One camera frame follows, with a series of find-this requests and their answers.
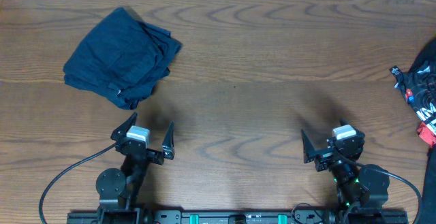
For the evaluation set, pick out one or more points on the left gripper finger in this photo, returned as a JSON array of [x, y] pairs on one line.
[[121, 131], [168, 143]]

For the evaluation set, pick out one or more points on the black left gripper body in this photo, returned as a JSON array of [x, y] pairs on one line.
[[154, 158]]

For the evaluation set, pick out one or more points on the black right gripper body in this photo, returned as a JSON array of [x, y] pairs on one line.
[[325, 160]]

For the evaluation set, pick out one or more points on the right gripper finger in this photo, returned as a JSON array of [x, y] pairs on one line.
[[309, 153], [343, 122]]

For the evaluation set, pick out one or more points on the black orange patterned sports jersey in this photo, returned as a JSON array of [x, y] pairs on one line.
[[417, 85]]

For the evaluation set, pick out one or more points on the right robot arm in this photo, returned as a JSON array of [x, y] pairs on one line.
[[361, 191]]

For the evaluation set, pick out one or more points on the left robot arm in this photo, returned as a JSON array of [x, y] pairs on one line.
[[118, 188]]

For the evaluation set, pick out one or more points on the folded dark blue garment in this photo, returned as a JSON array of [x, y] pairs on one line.
[[122, 59]]

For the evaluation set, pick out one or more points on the red cloth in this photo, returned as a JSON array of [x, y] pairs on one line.
[[426, 134]]

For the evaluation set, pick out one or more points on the black fabric at right edge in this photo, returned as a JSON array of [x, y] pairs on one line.
[[428, 196]]

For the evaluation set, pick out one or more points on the black aluminium mounting rail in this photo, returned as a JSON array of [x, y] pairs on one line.
[[178, 217]]

